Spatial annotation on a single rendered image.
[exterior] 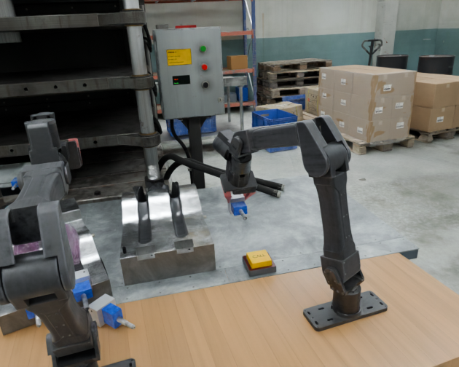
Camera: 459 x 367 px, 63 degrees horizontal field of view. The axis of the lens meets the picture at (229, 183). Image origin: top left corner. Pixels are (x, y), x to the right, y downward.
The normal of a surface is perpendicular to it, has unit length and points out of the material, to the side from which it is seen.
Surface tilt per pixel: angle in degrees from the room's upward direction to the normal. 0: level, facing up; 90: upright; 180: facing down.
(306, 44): 90
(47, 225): 63
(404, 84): 99
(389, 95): 83
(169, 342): 0
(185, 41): 90
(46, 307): 120
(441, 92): 90
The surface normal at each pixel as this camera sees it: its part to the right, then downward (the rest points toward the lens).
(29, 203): -0.05, -0.93
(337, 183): 0.63, 0.06
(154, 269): 0.22, 0.36
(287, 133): -0.82, 0.22
